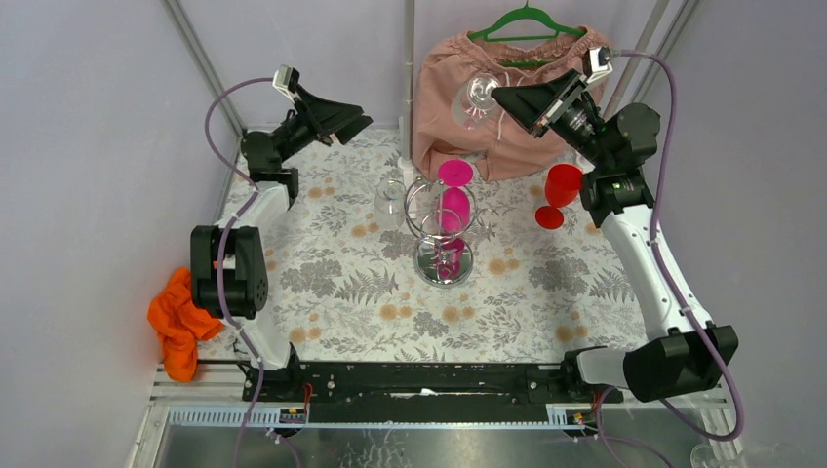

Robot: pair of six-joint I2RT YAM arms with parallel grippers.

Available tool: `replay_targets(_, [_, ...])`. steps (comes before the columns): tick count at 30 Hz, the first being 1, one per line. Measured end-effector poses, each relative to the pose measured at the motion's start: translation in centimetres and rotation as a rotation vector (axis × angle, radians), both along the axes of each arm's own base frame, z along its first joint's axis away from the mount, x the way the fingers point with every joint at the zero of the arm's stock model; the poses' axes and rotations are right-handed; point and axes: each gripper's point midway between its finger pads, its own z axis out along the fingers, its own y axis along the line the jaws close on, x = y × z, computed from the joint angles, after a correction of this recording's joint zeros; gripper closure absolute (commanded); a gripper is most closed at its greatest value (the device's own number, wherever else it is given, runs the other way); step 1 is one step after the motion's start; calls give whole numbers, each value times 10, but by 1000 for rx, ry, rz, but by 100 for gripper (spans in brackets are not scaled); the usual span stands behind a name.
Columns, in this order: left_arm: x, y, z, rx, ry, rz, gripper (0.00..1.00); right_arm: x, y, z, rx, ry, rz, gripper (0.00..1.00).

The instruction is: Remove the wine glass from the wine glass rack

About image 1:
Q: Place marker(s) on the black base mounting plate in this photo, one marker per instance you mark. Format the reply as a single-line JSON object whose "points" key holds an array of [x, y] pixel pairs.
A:
{"points": [[420, 392]]}

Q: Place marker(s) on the chrome wire glass rack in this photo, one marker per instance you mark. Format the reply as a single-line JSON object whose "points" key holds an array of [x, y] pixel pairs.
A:
{"points": [[420, 207]]}

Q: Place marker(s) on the pink drawstring shorts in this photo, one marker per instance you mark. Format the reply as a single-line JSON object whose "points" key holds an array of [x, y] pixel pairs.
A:
{"points": [[508, 151]]}

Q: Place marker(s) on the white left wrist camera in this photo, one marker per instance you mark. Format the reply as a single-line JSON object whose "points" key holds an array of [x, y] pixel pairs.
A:
{"points": [[285, 81]]}

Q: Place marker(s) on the red plastic wine glass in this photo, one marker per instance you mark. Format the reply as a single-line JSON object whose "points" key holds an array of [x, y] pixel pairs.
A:
{"points": [[562, 185]]}

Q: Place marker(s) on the orange cloth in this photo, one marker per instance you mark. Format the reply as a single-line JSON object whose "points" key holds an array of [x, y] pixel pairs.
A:
{"points": [[180, 325]]}

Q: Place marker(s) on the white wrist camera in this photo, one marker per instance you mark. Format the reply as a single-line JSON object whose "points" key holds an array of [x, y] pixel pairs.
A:
{"points": [[597, 64], [285, 81]]}

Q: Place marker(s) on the pink plastic wine glass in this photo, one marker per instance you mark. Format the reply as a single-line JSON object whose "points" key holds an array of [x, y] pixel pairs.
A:
{"points": [[453, 216]]}

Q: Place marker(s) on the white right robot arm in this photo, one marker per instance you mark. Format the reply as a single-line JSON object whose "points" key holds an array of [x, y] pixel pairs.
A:
{"points": [[686, 351]]}

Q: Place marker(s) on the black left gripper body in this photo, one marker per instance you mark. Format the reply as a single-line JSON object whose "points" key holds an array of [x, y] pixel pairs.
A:
{"points": [[310, 110]]}

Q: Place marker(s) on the clear ribbed wine glass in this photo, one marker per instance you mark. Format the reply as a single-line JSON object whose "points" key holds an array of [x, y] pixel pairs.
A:
{"points": [[389, 204]]}

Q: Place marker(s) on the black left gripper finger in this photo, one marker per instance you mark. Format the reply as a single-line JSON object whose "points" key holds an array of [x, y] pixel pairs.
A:
{"points": [[325, 114], [352, 129]]}

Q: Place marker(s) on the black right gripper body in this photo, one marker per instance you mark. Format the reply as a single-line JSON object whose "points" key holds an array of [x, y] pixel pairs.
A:
{"points": [[579, 127]]}

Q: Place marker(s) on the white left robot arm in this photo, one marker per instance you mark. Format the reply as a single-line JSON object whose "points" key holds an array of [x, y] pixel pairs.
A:
{"points": [[229, 276]]}

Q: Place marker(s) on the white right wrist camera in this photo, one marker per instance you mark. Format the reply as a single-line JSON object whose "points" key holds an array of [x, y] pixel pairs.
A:
{"points": [[597, 64]]}

